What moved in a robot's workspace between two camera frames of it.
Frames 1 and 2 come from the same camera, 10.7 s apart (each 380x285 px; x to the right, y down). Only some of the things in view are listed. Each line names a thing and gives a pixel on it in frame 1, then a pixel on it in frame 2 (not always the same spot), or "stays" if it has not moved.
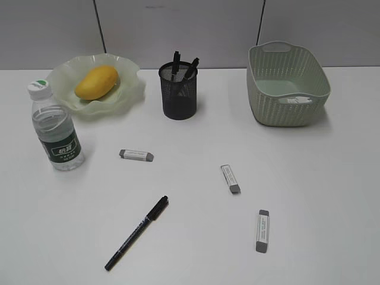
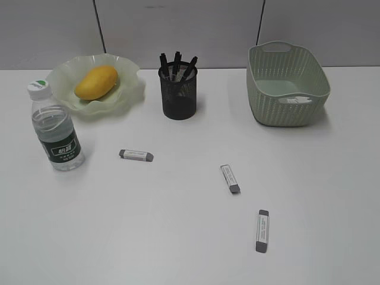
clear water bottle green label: (54, 124) stays
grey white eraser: (229, 177) stays
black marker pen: (154, 212) -> (163, 69)
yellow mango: (97, 82) stays
